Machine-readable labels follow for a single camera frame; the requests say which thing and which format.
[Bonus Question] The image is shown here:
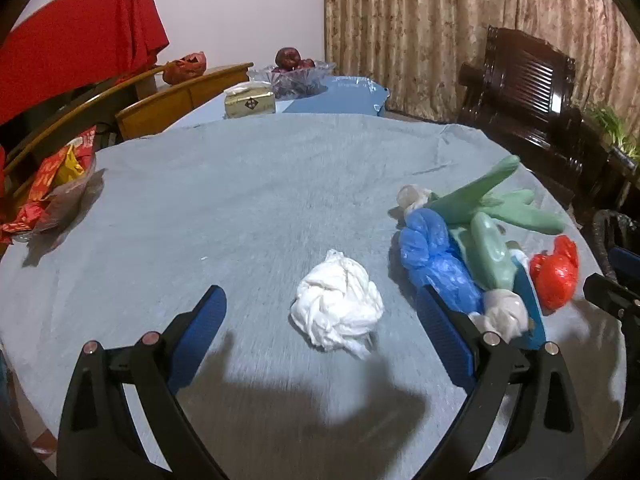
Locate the pale green bottle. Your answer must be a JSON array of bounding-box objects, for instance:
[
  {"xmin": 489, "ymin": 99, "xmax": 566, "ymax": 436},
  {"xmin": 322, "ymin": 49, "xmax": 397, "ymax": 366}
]
[{"xmin": 450, "ymin": 211, "xmax": 517, "ymax": 292}]

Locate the beige plastic bag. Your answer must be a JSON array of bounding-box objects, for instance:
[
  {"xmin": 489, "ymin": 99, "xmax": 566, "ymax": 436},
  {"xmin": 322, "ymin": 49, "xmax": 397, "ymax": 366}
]
[{"xmin": 470, "ymin": 288, "xmax": 531, "ymax": 346}]

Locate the glass fruit bowl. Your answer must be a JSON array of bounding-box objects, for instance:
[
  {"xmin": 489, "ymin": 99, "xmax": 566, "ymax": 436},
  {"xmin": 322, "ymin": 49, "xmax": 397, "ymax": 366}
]
[{"xmin": 246, "ymin": 60, "xmax": 337, "ymax": 101}]

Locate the dark wooden armchair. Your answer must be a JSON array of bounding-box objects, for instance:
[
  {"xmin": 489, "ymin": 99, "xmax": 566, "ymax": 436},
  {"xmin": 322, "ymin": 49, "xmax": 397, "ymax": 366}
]
[{"xmin": 457, "ymin": 25, "xmax": 608, "ymax": 211}]

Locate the gold tissue box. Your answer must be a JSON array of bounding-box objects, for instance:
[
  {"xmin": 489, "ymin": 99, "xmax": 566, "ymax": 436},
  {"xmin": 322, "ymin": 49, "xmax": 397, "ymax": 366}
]
[{"xmin": 223, "ymin": 85, "xmax": 276, "ymax": 120}]

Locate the red plastic bag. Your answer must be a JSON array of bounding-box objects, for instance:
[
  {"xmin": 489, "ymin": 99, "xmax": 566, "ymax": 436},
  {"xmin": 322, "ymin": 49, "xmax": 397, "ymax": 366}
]
[
  {"xmin": 162, "ymin": 51, "xmax": 207, "ymax": 86},
  {"xmin": 529, "ymin": 235, "xmax": 581, "ymax": 311}
]

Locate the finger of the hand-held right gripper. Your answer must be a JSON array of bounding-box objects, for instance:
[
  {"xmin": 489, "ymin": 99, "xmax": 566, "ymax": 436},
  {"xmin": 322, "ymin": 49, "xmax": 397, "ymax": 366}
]
[
  {"xmin": 582, "ymin": 272, "xmax": 640, "ymax": 333},
  {"xmin": 606, "ymin": 246, "xmax": 640, "ymax": 283}
]

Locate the large red snack packet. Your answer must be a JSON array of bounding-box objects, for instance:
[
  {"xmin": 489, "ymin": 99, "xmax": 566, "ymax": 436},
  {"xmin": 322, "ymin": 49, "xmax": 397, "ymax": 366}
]
[{"xmin": 27, "ymin": 157, "xmax": 68, "ymax": 201}]

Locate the glass snack bowl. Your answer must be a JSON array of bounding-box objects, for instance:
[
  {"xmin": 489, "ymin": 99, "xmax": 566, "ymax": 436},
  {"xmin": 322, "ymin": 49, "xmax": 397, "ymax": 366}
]
[{"xmin": 0, "ymin": 157, "xmax": 98, "ymax": 246}]

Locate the blue plastic bag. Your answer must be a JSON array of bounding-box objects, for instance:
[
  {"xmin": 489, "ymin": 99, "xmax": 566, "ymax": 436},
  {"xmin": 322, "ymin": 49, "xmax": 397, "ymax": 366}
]
[{"xmin": 398, "ymin": 208, "xmax": 486, "ymax": 316}]

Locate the light blue tablecloth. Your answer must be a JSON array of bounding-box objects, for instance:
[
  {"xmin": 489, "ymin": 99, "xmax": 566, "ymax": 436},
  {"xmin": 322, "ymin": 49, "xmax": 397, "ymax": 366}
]
[{"xmin": 170, "ymin": 75, "xmax": 390, "ymax": 128}]

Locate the beige patterned curtain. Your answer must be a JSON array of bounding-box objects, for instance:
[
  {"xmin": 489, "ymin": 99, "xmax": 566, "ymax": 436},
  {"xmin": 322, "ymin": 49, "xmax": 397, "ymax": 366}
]
[{"xmin": 324, "ymin": 0, "xmax": 640, "ymax": 126}]

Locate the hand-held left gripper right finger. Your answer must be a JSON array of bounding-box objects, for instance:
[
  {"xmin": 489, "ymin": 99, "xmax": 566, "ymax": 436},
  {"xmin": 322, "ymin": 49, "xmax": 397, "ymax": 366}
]
[{"xmin": 417, "ymin": 284, "xmax": 586, "ymax": 480}]

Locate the white plastic bag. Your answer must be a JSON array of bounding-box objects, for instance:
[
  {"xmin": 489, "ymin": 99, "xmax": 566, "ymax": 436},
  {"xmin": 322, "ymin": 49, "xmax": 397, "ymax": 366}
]
[{"xmin": 395, "ymin": 185, "xmax": 433, "ymax": 221}]

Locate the green rubber glove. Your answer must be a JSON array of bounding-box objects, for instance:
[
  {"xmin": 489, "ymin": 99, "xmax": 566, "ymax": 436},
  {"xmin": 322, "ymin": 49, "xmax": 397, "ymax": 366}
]
[{"xmin": 427, "ymin": 155, "xmax": 568, "ymax": 236}]

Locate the grey tablecloth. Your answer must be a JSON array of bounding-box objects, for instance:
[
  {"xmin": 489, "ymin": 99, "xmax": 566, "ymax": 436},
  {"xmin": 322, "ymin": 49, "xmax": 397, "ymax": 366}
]
[{"xmin": 0, "ymin": 110, "xmax": 628, "ymax": 480}]

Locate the wooden television cabinet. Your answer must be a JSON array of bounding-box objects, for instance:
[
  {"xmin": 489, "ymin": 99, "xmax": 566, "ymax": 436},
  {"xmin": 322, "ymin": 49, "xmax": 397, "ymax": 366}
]
[{"xmin": 0, "ymin": 62, "xmax": 255, "ymax": 201}]

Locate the red cloth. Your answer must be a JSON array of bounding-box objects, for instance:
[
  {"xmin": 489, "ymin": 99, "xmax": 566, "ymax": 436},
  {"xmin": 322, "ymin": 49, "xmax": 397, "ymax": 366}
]
[{"xmin": 0, "ymin": 0, "xmax": 170, "ymax": 128}]

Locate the potted green plant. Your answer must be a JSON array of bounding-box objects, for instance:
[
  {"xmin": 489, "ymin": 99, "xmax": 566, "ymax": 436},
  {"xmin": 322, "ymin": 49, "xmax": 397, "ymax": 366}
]
[{"xmin": 585, "ymin": 102, "xmax": 640, "ymax": 161}]

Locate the yellow snack packet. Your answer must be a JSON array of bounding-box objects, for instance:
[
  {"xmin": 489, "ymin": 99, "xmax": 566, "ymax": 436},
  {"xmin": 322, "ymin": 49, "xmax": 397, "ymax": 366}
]
[{"xmin": 57, "ymin": 147, "xmax": 86, "ymax": 186}]

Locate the white tissue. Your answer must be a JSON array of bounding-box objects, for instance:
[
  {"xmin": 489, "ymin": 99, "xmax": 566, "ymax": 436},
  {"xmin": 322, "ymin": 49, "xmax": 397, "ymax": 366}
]
[{"xmin": 290, "ymin": 249, "xmax": 385, "ymax": 360}]

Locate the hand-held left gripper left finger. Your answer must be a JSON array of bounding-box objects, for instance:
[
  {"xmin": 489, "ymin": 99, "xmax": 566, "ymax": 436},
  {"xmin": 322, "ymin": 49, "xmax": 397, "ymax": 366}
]
[{"xmin": 56, "ymin": 284, "xmax": 227, "ymax": 480}]

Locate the dark wooden side table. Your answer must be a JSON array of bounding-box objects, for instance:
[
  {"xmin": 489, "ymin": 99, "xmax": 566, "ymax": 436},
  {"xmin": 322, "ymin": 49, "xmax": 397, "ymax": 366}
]
[{"xmin": 570, "ymin": 145, "xmax": 640, "ymax": 226}]

